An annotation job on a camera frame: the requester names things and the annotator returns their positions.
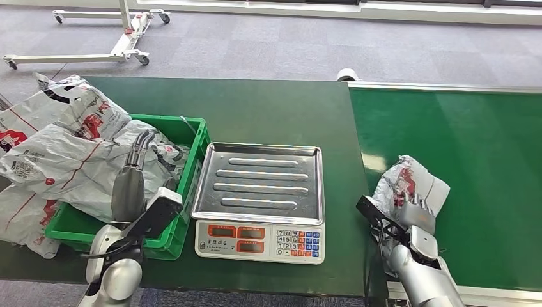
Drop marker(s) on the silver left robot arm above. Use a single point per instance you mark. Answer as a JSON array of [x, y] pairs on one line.
[[118, 279]]

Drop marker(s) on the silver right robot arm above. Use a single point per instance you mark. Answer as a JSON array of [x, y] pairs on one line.
[[423, 279]]

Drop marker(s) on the white conveyor end roller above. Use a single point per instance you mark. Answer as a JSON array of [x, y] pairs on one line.
[[346, 74]]

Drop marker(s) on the white scale with steel tray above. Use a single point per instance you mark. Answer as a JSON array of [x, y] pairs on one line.
[[260, 186]]

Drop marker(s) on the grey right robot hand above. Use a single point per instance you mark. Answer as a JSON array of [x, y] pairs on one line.
[[419, 216]]

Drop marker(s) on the clear plastic strip on crate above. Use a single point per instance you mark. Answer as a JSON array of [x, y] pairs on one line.
[[188, 124]]

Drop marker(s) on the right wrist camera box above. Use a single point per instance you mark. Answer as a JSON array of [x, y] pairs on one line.
[[374, 214]]

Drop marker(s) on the white mailer bag red print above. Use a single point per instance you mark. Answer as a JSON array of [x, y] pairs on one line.
[[21, 222]]

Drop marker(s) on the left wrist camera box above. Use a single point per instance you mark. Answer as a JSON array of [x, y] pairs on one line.
[[154, 216]]

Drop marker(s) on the grey red-print mailer package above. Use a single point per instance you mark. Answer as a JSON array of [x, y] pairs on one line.
[[408, 180]]

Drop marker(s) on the white wheeled stand frame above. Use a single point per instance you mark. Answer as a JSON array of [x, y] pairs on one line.
[[125, 44]]

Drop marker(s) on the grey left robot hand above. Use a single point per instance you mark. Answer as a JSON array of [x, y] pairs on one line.
[[127, 195]]

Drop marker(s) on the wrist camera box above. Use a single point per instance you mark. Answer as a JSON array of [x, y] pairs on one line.
[[154, 216], [374, 214]]

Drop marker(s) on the silver conveyor frame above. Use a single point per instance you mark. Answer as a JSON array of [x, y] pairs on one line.
[[423, 86]]

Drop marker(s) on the green conveyor belt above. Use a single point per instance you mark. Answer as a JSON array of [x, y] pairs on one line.
[[487, 148]]

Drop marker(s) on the green plastic crate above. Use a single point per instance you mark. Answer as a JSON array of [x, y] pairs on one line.
[[72, 229]]

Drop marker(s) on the large white mailer bag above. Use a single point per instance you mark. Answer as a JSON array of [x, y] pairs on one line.
[[63, 165]]

